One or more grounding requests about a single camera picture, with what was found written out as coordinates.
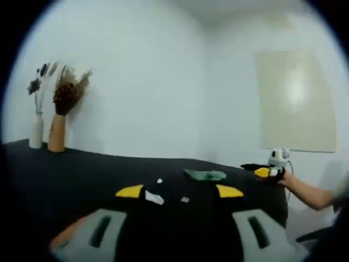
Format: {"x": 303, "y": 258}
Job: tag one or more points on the tan vase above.
{"x": 56, "y": 135}

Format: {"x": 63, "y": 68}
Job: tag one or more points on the black tabletop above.
{"x": 81, "y": 174}

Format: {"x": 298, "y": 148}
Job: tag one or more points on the grey dried flowers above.
{"x": 38, "y": 84}

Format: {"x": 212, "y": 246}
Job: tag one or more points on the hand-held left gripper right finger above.
{"x": 275, "y": 243}

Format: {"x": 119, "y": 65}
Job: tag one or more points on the brown dried flower bunch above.
{"x": 68, "y": 91}

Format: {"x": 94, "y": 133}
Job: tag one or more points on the green cloth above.
{"x": 195, "y": 174}

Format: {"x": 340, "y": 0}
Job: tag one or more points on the large white paper trash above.
{"x": 154, "y": 197}

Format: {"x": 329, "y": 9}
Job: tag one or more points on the person's grey sleeve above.
{"x": 340, "y": 191}

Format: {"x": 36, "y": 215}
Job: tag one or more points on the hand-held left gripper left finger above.
{"x": 81, "y": 240}

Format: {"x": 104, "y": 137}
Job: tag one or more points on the grey paper trash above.
{"x": 185, "y": 199}

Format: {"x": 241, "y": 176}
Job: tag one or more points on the beige wall panel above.
{"x": 297, "y": 101}

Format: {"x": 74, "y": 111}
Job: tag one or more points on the dark chair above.
{"x": 324, "y": 237}

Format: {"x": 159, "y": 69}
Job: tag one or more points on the white slim vase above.
{"x": 36, "y": 133}

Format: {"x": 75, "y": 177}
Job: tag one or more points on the person's left hand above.
{"x": 65, "y": 233}

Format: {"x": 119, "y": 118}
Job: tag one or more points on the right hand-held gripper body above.
{"x": 276, "y": 157}

